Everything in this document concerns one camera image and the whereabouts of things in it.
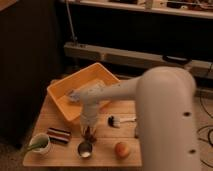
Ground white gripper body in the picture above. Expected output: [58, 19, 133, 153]
[80, 104, 99, 128]

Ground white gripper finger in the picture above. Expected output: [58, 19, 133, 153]
[91, 125, 97, 135]
[82, 126, 88, 135]

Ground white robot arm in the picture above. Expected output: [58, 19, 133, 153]
[69, 66, 201, 171]

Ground yellow plastic tray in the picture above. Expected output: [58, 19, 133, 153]
[47, 63, 119, 123]

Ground small metal cup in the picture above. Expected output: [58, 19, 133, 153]
[77, 141, 93, 158]

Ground striped red black block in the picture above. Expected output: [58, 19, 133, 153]
[47, 128, 71, 144]

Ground orange peach fruit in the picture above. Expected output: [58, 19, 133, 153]
[114, 142, 130, 158]

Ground green utensil in mug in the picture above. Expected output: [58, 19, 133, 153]
[25, 138, 48, 153]

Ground metal pole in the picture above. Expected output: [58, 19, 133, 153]
[65, 0, 77, 44]

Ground background shelf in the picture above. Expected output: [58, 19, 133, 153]
[59, 0, 213, 19]

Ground black brush white handle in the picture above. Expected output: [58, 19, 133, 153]
[108, 116, 136, 128]

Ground grey metal rail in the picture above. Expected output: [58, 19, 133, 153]
[64, 42, 213, 79]

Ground black floor cables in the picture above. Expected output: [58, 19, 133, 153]
[196, 63, 213, 169]

